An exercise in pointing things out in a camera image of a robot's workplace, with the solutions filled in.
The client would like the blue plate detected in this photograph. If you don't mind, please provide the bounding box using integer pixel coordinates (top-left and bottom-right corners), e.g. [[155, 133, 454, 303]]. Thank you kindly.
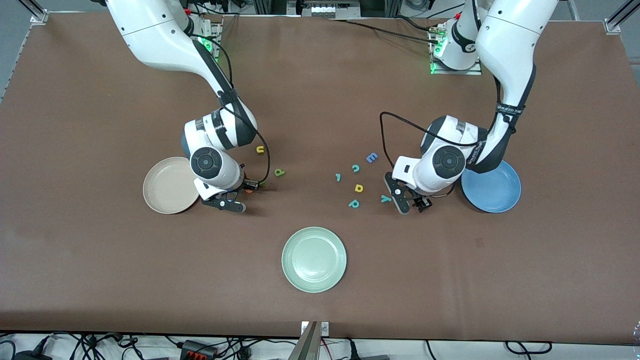
[[460, 159, 522, 214]]

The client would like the brown plate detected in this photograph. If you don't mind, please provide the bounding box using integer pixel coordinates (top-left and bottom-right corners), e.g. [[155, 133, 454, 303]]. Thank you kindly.
[[142, 156, 202, 215]]

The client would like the green plate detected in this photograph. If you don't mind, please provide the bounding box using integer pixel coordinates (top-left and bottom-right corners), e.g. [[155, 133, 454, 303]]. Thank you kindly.
[[281, 226, 348, 294]]

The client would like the black orange power strip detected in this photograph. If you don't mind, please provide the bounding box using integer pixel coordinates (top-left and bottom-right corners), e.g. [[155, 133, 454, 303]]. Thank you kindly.
[[179, 339, 219, 360]]

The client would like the grey electronics box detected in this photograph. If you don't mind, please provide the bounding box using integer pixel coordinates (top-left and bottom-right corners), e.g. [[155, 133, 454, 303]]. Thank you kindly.
[[286, 0, 362, 19]]

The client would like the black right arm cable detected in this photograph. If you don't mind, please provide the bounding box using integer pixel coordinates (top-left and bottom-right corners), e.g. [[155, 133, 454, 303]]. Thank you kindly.
[[200, 37, 272, 188]]

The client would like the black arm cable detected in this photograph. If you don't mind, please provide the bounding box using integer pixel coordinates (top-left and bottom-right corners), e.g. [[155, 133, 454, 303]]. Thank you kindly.
[[200, 37, 272, 188], [379, 111, 501, 171]]

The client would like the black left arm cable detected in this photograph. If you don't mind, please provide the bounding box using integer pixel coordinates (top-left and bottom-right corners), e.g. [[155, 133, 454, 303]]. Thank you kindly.
[[379, 111, 501, 171]]

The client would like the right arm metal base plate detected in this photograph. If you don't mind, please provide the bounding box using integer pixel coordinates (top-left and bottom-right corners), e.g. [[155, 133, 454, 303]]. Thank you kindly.
[[190, 15, 223, 63]]

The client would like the black floor cable loop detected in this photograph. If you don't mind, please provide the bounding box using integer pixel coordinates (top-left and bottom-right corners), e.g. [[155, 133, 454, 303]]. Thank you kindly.
[[504, 340, 554, 356]]

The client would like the black cable on table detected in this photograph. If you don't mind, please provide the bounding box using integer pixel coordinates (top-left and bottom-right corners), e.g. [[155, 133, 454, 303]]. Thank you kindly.
[[392, 15, 436, 33], [330, 18, 443, 46]]

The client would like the aluminium camera post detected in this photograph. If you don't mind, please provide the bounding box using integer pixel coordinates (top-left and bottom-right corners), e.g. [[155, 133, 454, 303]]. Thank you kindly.
[[289, 321, 319, 360]]

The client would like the aluminium frame post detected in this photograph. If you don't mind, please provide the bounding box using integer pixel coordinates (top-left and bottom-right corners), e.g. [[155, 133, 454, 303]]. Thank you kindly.
[[603, 0, 640, 35], [17, 0, 51, 25]]

